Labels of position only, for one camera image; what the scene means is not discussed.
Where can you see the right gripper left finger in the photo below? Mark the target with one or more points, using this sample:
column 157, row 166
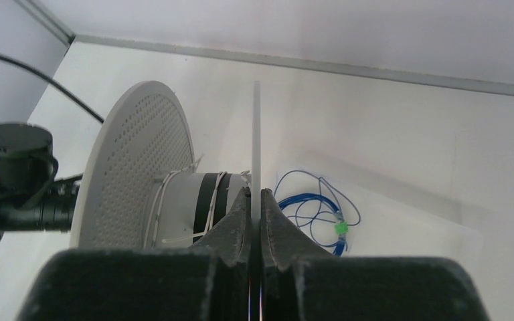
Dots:
column 210, row 280

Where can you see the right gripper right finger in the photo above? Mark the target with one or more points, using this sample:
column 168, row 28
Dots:
column 302, row 281

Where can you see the white cable spool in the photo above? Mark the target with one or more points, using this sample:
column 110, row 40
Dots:
column 141, row 188

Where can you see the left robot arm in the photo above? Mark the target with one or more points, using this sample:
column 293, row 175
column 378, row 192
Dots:
column 31, row 197

